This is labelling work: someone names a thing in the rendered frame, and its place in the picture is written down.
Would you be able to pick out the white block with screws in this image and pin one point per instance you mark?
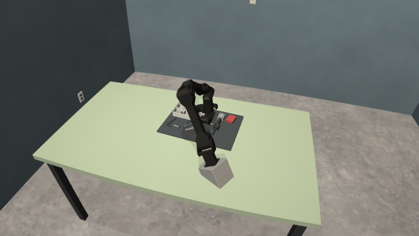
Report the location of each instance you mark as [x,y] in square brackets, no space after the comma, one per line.
[221,115]

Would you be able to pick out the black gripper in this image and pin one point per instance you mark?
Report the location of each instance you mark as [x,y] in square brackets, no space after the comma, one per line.
[209,113]

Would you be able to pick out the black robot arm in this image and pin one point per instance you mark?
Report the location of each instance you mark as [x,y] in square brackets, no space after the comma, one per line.
[204,140]

